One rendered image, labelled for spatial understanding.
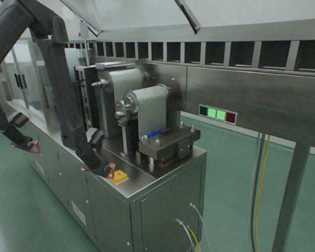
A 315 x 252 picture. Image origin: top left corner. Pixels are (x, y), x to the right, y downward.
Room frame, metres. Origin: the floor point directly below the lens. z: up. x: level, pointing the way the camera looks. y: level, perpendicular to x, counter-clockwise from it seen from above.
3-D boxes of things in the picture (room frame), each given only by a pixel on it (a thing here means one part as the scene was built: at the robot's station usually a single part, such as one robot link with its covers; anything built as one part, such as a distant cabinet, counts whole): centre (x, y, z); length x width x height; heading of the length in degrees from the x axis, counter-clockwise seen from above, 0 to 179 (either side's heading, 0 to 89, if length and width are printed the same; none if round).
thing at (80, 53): (1.88, 0.57, 1.50); 0.14 x 0.14 x 0.06
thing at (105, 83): (1.45, 0.34, 1.33); 0.06 x 0.06 x 0.06; 43
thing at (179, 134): (1.26, -0.08, 1.00); 0.40 x 0.16 x 0.06; 133
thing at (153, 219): (2.00, 0.76, 0.43); 2.52 x 0.64 x 0.86; 43
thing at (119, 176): (1.00, 0.22, 0.91); 0.07 x 0.07 x 0.02; 43
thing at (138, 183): (1.99, 0.77, 0.88); 2.52 x 0.66 x 0.04; 43
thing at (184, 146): (1.20, -0.16, 0.96); 0.10 x 0.03 x 0.11; 133
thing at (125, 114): (1.28, 0.21, 1.05); 0.06 x 0.05 x 0.31; 133
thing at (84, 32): (1.71, 0.51, 1.66); 0.07 x 0.07 x 0.10; 22
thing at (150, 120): (1.32, 0.03, 1.11); 0.23 x 0.01 x 0.18; 133
